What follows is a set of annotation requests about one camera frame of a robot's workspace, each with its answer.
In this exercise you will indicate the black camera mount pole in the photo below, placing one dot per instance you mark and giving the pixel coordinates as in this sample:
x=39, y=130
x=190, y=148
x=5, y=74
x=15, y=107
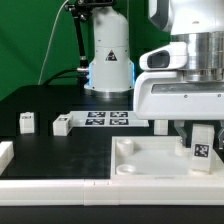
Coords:
x=81, y=11

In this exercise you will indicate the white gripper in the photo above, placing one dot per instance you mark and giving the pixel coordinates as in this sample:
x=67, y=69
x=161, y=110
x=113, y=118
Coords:
x=166, y=96

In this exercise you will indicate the white U-shaped fence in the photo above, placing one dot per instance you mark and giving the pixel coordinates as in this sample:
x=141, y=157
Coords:
x=199, y=191

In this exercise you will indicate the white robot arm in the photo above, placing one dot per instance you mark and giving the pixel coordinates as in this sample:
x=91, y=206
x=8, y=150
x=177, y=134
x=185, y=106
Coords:
x=198, y=23

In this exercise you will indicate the white tag sheet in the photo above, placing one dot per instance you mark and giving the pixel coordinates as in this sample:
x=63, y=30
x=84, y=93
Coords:
x=106, y=119

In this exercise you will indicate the white square tabletop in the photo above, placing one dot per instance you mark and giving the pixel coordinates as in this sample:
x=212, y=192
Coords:
x=159, y=157

